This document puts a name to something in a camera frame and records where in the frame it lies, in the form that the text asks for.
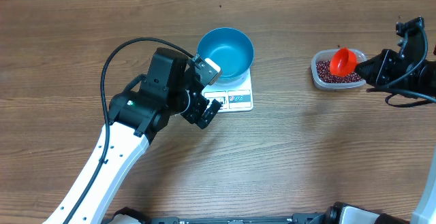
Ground red scoop with blue handle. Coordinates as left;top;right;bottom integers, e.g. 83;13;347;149
329;48;357;77

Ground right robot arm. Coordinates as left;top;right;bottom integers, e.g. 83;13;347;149
324;17;435;224

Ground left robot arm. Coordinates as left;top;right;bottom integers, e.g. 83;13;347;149
47;48;222;223

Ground white digital kitchen scale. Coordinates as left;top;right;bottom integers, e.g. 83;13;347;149
202;69;253;113

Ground blue metal bowl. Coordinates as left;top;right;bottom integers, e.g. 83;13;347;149
197;27;255;84

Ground red adzuki beans in container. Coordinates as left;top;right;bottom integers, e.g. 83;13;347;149
316;60;362;83

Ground clear plastic container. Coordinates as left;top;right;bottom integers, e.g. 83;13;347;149
311;48;366;91

